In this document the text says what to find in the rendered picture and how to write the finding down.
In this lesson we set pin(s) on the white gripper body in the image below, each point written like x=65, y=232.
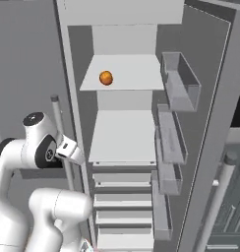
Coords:
x=78, y=155

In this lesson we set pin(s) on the open grey fridge door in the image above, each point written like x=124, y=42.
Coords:
x=210, y=98

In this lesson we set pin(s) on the white fridge drawers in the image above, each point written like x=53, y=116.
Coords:
x=123, y=203

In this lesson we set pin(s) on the grey fridge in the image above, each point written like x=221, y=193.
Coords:
x=125, y=16

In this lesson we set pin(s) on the large clear door bin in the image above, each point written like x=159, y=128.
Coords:
x=186, y=88

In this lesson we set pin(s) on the closed grey fridge door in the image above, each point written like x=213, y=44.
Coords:
x=23, y=65

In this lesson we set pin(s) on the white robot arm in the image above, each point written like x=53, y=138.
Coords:
x=13, y=170

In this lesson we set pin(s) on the white fridge shelf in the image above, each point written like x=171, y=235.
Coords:
x=123, y=138
x=131, y=72

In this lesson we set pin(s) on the grey cabinet run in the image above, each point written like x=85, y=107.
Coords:
x=235, y=203

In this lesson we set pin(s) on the orange peach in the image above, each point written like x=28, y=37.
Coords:
x=106, y=77

